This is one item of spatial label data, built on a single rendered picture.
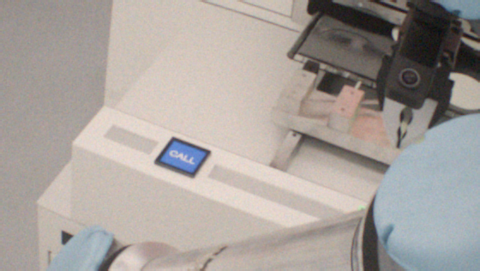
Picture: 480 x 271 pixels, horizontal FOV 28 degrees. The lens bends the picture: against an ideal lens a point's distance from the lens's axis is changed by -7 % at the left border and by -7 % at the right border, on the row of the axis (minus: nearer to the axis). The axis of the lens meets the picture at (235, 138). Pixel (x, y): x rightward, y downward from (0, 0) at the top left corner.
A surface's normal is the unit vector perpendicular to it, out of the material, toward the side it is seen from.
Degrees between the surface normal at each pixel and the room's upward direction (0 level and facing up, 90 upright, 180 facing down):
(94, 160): 90
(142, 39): 90
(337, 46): 0
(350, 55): 0
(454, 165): 41
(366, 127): 0
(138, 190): 90
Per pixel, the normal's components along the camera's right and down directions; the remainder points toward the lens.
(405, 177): -0.55, -0.68
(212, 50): 0.13, -0.76
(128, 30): -0.37, 0.55
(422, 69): -0.04, -0.42
